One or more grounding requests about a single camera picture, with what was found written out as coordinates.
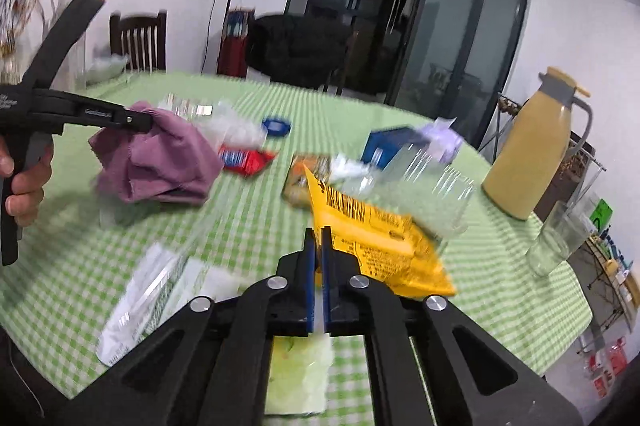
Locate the blue box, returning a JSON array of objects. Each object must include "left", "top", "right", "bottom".
[{"left": 361, "top": 127, "right": 431, "bottom": 169}]

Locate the clear glass vase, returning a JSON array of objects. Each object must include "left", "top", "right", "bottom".
[{"left": 51, "top": 0, "right": 89, "bottom": 90}]

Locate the wooden chair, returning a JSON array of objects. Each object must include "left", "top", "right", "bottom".
[{"left": 109, "top": 10, "right": 168, "bottom": 72}]

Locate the green bag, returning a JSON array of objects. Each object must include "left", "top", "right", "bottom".
[{"left": 590, "top": 198, "right": 615, "bottom": 231}]

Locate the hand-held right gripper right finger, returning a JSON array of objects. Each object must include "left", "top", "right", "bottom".
[{"left": 320, "top": 226, "right": 586, "bottom": 426}]

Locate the person's left hand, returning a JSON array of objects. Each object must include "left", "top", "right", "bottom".
[{"left": 0, "top": 140, "right": 55, "bottom": 227}]

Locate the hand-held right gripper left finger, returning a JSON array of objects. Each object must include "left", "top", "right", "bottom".
[{"left": 50, "top": 228, "right": 321, "bottom": 426}]

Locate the red snack packet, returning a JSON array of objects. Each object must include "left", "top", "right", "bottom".
[{"left": 217, "top": 145, "right": 277, "bottom": 177}]

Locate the brown cabinet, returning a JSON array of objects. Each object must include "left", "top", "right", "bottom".
[{"left": 532, "top": 131, "right": 596, "bottom": 221}]

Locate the yellow thermos jug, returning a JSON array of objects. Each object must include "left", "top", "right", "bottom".
[{"left": 482, "top": 66, "right": 595, "bottom": 221}]

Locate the sliding glass door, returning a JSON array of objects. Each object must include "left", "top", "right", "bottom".
[{"left": 285, "top": 0, "right": 531, "bottom": 147}]

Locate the white crumpled tissue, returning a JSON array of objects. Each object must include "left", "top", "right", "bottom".
[{"left": 330, "top": 155, "right": 372, "bottom": 183}]

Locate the red printed box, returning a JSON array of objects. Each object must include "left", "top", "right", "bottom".
[{"left": 587, "top": 353, "right": 613, "bottom": 399}]

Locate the blue round lid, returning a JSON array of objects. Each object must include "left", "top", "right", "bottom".
[{"left": 262, "top": 117, "right": 292, "bottom": 139}]

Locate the clear plastic cup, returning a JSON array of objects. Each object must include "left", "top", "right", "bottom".
[{"left": 380, "top": 146, "right": 476, "bottom": 251}]

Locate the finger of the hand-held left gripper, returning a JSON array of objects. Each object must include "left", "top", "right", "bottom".
[
  {"left": 22, "top": 0, "right": 104, "bottom": 91},
  {"left": 35, "top": 88, "right": 154, "bottom": 135}
]

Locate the brown snack packet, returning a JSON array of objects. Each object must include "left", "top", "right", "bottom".
[{"left": 282, "top": 155, "right": 331, "bottom": 207}]

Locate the metal drying rack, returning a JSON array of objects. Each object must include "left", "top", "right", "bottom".
[{"left": 479, "top": 92, "right": 608, "bottom": 207}]

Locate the purple tissue packet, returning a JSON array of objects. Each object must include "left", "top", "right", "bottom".
[{"left": 417, "top": 117, "right": 463, "bottom": 164}]

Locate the green checked tablecloth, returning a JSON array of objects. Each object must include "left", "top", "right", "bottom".
[{"left": 0, "top": 70, "right": 593, "bottom": 412}]

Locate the black fabric chair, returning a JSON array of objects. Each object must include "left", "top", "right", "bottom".
[{"left": 245, "top": 13, "right": 358, "bottom": 94}]

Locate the white paper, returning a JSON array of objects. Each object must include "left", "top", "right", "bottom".
[{"left": 200, "top": 103, "right": 269, "bottom": 151}]

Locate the translucent plastic bag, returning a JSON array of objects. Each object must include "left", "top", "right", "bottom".
[{"left": 85, "top": 54, "right": 131, "bottom": 82}]

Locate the tall red box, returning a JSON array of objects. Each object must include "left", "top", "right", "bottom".
[{"left": 217, "top": 7, "right": 256, "bottom": 78}]

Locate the purple cloth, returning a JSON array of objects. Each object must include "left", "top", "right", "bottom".
[{"left": 89, "top": 102, "right": 225, "bottom": 207}]

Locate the clear plastic container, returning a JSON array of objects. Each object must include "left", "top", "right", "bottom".
[{"left": 95, "top": 206, "right": 213, "bottom": 367}]

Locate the yellow snack packet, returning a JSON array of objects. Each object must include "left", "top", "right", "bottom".
[{"left": 302, "top": 166, "right": 458, "bottom": 299}]

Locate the clear plastic package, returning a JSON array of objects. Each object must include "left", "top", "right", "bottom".
[{"left": 160, "top": 93, "right": 215, "bottom": 119}]

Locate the pale green packet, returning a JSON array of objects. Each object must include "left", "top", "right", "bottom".
[{"left": 265, "top": 335, "right": 334, "bottom": 415}]

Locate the tall clear glass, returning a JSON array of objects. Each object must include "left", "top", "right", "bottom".
[{"left": 526, "top": 201, "right": 593, "bottom": 277}]

